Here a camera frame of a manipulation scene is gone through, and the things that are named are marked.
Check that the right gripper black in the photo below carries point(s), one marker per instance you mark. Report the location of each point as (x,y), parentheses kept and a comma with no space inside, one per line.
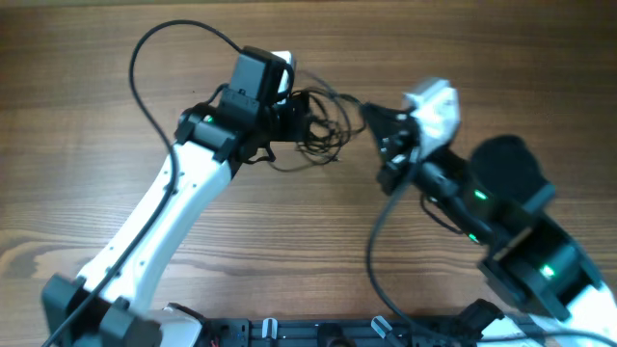
(394,151)

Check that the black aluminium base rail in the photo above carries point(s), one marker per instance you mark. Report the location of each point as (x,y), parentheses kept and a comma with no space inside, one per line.
(271,332)

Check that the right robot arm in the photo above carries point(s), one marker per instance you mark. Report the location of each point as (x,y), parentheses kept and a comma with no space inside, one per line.
(497,198)

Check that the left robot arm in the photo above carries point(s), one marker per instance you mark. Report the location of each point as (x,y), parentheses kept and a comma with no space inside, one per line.
(108,303)

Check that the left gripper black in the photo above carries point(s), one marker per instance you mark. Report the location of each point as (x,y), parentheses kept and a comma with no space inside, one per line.
(296,118)

